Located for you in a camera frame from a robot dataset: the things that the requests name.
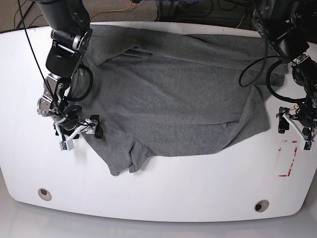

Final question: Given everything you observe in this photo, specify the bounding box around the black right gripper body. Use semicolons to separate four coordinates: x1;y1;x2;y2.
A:
57;120;78;136

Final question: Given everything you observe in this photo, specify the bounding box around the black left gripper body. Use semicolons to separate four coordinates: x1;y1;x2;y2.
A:
297;109;317;128

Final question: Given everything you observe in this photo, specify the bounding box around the grey t-shirt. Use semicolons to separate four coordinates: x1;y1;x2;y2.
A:
80;25;270;176

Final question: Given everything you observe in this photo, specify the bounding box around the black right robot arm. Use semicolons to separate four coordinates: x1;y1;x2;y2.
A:
37;0;104;139

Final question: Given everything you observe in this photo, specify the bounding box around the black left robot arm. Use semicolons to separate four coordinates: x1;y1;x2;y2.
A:
252;0;317;141

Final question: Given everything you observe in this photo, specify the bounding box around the red tape rectangle marking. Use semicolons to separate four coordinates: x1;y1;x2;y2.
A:
275;140;298;178

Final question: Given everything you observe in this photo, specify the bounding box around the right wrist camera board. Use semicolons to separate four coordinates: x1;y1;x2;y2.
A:
59;140;74;151

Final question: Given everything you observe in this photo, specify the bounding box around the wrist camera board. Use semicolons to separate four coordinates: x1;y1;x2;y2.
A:
304;141;313;151
59;140;74;151

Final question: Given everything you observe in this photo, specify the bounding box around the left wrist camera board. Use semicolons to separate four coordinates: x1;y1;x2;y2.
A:
304;141;313;151

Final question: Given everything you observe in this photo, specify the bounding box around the left table cable grommet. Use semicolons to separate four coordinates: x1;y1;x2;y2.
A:
38;188;52;201

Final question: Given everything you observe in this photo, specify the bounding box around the table cable grommet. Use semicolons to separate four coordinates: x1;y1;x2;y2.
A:
38;188;52;201
254;200;269;213

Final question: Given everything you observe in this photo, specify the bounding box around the right table cable grommet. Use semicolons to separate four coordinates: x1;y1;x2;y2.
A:
254;200;269;213

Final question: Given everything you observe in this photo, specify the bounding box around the yellow cable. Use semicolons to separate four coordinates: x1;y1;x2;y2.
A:
88;0;136;19

